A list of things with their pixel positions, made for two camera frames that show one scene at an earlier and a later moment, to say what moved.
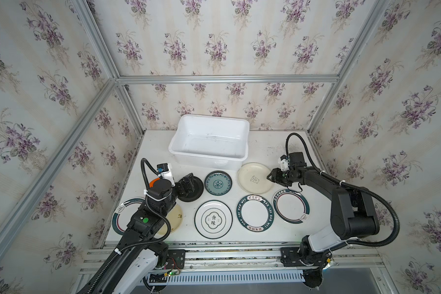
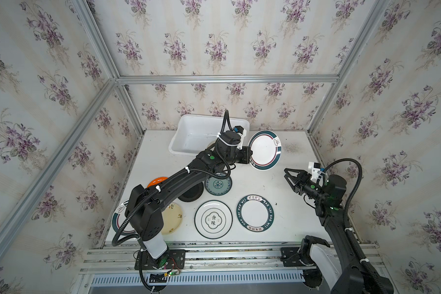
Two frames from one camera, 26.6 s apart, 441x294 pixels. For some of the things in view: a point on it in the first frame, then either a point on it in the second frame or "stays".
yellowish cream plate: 175,217 stays
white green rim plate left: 124,214 stays
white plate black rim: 213,219 stays
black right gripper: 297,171 → 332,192
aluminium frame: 11,227 stays
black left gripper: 188,185 → 246,152
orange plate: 151,182 stays
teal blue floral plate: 218,182 stays
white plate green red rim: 291,207 → 266,148
